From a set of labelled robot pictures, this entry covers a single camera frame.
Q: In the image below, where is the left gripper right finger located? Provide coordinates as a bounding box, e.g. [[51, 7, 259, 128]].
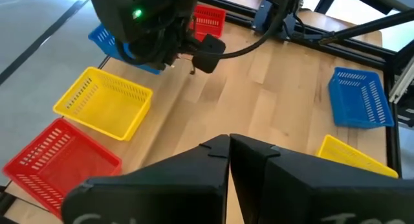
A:
[[230, 133, 414, 224]]

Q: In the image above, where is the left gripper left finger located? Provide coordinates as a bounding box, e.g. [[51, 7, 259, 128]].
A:
[[61, 134, 232, 224]]

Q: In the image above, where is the blue plastic slotted basket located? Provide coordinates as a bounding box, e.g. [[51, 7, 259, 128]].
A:
[[87, 23, 162, 76]]

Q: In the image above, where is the red plastic slotted basket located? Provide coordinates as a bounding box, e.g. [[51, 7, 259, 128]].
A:
[[2, 117, 123, 220], [189, 4, 227, 42]]

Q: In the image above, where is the blue lid right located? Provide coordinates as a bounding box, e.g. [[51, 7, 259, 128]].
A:
[[328, 67, 395, 129]]

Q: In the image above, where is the silver aluminium extrusion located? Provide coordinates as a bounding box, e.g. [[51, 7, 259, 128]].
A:
[[389, 54, 414, 105]]

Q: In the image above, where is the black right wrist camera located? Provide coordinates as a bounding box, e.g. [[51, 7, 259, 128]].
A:
[[191, 33, 226, 74]]

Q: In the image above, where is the black right camera cable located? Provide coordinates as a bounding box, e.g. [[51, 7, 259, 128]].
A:
[[210, 0, 303, 60]]

